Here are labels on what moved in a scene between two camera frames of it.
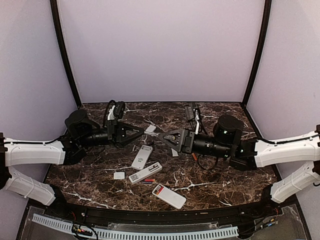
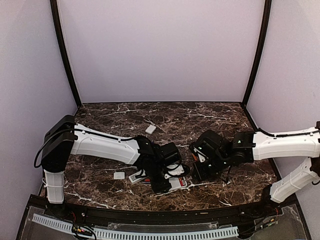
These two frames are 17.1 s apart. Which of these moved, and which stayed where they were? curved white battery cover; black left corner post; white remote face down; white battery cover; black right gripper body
Moved: white remote face down; black right gripper body
Stayed: white battery cover; curved white battery cover; black left corner post
